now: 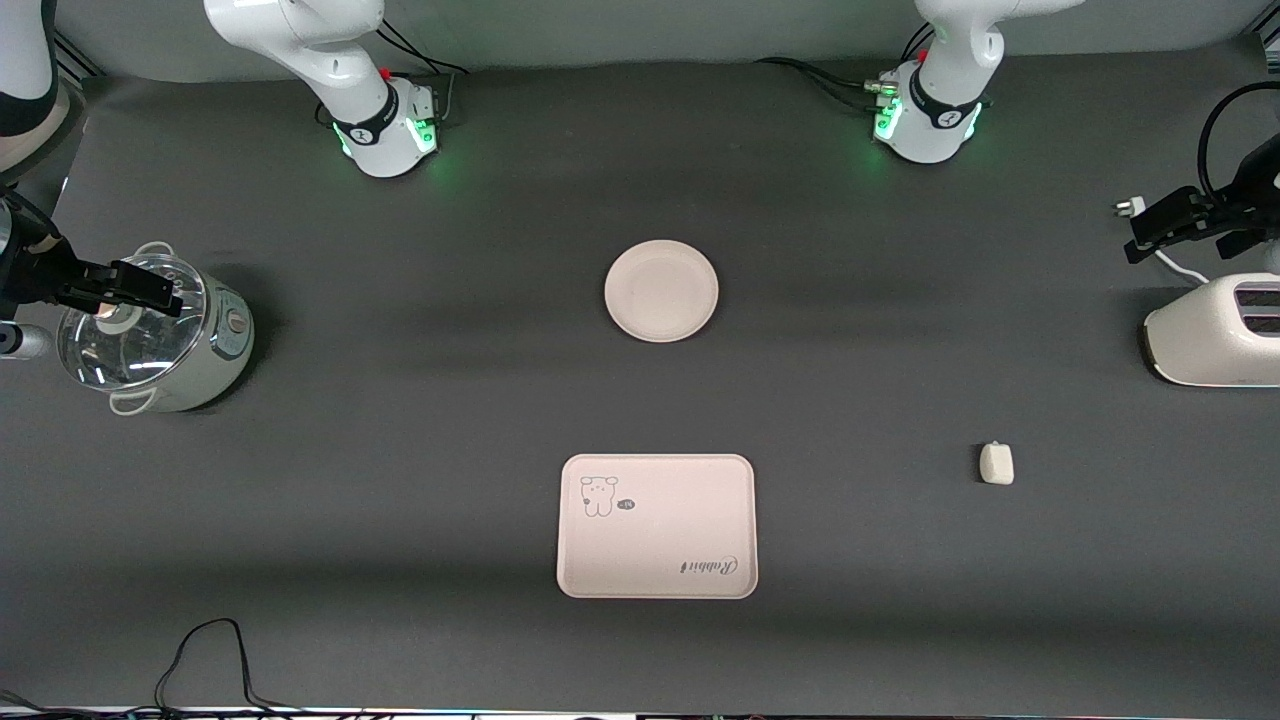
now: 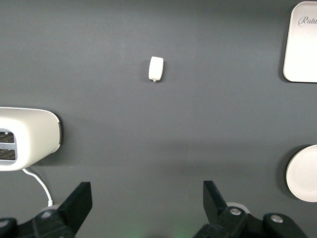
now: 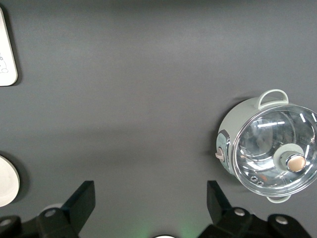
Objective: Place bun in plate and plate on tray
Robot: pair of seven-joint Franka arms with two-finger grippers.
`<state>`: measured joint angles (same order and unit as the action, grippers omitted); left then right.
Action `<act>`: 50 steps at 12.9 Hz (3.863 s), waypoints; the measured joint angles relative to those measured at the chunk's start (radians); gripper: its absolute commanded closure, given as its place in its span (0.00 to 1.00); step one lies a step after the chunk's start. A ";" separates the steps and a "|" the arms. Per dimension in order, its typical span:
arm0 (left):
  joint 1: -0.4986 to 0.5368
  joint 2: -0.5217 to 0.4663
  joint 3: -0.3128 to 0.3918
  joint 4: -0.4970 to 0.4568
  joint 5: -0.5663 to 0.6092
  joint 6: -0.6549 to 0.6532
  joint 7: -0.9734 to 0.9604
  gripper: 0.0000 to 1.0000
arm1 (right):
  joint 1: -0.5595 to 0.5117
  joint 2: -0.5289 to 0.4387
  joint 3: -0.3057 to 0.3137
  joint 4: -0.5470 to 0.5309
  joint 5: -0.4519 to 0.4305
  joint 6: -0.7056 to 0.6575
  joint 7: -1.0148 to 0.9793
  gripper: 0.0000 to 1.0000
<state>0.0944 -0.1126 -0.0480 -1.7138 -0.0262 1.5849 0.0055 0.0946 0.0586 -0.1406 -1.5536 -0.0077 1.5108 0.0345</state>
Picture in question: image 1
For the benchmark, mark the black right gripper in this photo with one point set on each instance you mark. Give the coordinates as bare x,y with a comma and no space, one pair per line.
37,277

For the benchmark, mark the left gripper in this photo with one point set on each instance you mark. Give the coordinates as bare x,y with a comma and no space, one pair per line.
1232,217

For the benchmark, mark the small white bun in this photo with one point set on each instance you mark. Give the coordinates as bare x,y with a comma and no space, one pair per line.
996,464

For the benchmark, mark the round cream plate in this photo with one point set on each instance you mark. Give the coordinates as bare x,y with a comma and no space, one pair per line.
660,290

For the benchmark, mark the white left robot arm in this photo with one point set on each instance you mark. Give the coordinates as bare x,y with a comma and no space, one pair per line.
935,125

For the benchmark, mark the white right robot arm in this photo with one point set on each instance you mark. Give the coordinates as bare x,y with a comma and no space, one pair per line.
380,130

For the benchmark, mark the pink rectangular rabbit tray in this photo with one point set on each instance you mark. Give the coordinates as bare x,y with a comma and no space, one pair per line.
660,540

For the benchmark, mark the cooker pot with glass lid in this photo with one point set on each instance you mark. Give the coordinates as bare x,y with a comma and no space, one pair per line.
195,365

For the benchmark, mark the white toaster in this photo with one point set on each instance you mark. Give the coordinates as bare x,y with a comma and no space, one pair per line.
1205,340

